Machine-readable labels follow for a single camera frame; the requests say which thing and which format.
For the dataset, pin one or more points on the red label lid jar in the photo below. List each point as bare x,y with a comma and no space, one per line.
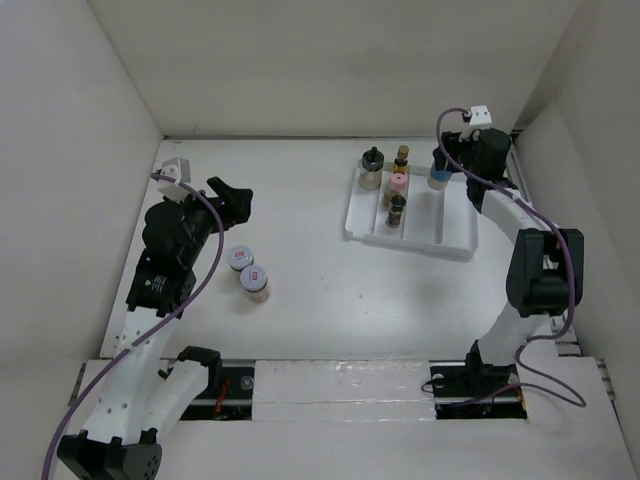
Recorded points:
240,257
254,281

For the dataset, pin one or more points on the rear red label lid jar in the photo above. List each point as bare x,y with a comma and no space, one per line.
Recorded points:
240,257

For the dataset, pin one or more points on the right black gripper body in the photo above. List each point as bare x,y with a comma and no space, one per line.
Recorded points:
461,152

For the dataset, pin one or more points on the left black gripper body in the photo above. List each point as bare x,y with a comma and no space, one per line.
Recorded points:
202,222

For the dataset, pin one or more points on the black knob lid jar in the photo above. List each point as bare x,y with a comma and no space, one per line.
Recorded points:
371,168

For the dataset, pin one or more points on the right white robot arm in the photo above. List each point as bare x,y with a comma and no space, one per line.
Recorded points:
545,277

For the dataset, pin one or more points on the silver lid blue label jar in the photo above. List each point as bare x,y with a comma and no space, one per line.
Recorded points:
438,178

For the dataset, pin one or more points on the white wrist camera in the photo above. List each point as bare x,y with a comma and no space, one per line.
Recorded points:
177,170
476,119

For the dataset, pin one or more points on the pink lid spice jar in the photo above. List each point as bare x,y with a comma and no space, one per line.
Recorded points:
396,186

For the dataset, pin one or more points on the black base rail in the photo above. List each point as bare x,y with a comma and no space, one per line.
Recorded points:
345,391

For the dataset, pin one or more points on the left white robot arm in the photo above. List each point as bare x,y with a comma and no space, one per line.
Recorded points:
121,439

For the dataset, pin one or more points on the white compartment tray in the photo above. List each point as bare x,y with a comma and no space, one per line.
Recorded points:
437,222

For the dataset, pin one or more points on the yellow label small bottle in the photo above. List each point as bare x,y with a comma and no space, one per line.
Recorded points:
400,164

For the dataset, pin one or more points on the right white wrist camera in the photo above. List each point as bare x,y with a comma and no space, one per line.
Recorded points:
476,119

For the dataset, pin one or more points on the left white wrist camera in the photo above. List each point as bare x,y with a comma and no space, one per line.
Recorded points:
177,170

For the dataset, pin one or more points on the front red label lid jar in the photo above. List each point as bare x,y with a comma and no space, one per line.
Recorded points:
254,281

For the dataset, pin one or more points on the black lid pepper jar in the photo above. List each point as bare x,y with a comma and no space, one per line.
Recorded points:
396,208

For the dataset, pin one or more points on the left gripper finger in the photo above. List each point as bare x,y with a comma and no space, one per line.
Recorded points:
220,188
237,205

